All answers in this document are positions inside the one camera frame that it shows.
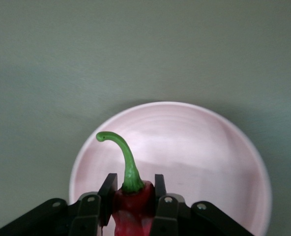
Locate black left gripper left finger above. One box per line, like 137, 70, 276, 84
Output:
0, 173, 118, 236

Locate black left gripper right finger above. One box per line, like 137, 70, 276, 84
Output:
149, 174, 256, 236

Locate red chili pepper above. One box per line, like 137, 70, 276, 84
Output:
96, 131, 156, 236

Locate pink round plate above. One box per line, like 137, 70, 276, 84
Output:
69, 101, 273, 236

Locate brown table cloth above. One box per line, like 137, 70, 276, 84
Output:
0, 0, 291, 236

